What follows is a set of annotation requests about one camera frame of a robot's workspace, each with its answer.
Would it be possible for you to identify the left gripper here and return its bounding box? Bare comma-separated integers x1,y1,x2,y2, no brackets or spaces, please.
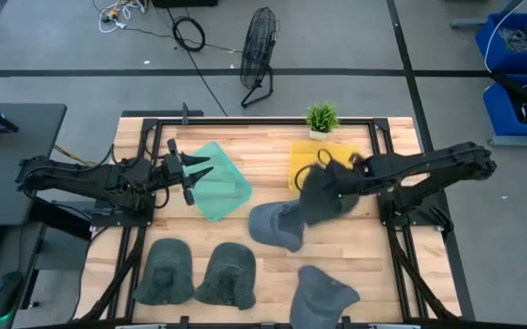
160,138,215,207

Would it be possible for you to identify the dark green cap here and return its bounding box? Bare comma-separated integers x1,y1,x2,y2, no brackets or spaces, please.
193,241,258,311
298,159,364,228

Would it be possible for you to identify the grey cap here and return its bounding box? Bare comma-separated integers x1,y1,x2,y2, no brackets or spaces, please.
248,199,308,254
289,264,362,329

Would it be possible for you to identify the dark green clothes pile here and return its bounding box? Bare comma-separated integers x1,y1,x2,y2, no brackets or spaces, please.
132,238,195,306

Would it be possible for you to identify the teal translucent plastic bin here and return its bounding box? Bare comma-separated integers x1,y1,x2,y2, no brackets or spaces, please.
183,141,254,223

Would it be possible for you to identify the yellow translucent plastic bin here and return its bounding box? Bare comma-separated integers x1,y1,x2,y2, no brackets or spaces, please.
288,140,361,191

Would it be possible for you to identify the small green potted plant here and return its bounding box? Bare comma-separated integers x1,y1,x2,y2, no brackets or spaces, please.
305,101,340,141

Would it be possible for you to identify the black floor fan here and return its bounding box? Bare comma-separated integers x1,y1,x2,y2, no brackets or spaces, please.
238,6,281,110

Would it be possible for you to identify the blue plastic storage bin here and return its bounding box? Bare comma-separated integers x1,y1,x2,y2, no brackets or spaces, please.
475,12,527,74
482,75,527,137

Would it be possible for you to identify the dark grey desk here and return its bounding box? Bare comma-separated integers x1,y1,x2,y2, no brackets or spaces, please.
0,102,68,228

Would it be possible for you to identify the black computer mouse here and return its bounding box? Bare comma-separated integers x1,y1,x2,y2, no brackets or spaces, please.
0,271,25,320

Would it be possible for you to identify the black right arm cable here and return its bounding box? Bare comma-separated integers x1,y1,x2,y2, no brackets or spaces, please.
293,148,335,193

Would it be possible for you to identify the black aluminium table frame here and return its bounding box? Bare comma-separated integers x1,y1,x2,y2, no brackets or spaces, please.
75,116,463,329

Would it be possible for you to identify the long black floor cable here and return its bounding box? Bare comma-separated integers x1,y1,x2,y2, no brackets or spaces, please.
166,6,230,118

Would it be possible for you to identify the yellow cable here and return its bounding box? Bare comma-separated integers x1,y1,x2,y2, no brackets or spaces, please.
52,144,95,166

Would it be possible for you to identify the black coiled cable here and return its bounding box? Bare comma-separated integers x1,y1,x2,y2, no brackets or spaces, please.
171,16,207,52

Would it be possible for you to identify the white cable bundle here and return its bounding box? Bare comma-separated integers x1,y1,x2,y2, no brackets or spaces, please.
91,0,148,34

